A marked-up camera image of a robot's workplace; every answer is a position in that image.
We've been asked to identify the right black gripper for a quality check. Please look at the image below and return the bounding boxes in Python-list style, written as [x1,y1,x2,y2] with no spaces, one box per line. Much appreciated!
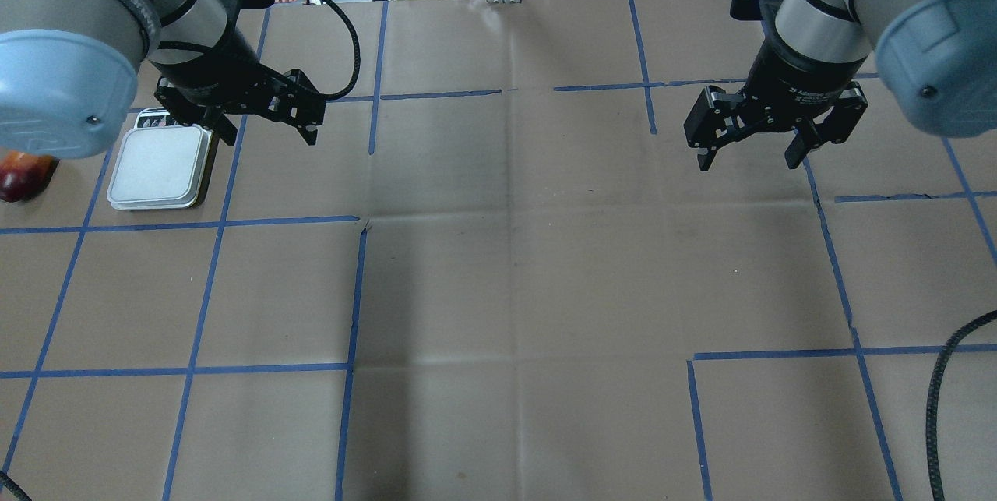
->
[684,39,869,173]

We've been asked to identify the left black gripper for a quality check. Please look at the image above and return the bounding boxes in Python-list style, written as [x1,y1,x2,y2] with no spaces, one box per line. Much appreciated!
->
[153,42,324,146]

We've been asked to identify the red yellow mango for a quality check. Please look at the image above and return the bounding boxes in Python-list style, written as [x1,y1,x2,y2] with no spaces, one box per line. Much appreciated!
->
[1,150,60,203]

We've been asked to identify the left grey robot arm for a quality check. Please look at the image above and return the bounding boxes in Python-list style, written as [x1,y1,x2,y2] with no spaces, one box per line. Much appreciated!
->
[1,0,326,159]

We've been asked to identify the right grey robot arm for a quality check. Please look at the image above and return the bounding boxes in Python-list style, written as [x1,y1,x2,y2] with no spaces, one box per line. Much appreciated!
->
[684,0,996,171]

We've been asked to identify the silver digital kitchen scale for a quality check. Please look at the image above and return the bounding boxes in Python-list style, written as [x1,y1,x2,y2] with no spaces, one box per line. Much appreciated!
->
[106,107,215,211]

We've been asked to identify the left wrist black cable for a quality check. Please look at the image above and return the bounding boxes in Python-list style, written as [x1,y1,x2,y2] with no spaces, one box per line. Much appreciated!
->
[257,0,361,101]

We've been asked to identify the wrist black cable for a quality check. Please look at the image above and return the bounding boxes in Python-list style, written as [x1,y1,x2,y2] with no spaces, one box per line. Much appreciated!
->
[925,309,997,501]
[257,0,361,101]

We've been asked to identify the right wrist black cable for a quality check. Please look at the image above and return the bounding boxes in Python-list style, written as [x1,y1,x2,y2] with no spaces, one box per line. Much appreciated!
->
[925,309,997,501]

